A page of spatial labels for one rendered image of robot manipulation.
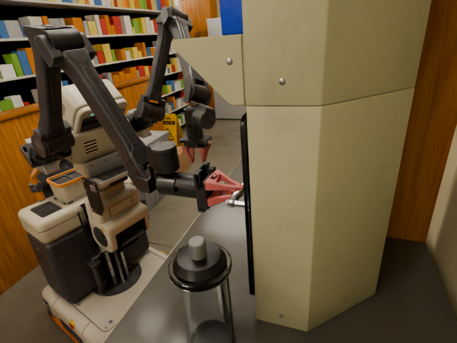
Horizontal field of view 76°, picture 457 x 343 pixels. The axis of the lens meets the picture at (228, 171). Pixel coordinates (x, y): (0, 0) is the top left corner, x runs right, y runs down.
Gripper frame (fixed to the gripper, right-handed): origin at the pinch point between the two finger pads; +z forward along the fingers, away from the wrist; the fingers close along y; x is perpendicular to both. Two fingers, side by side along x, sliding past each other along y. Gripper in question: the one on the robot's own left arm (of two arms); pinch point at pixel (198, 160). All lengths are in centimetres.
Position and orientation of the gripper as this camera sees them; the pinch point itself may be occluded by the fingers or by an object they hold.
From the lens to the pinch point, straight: 107.6
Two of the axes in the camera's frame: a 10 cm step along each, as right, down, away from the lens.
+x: 3.2, -4.3, 8.4
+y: 9.4, 0.8, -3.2
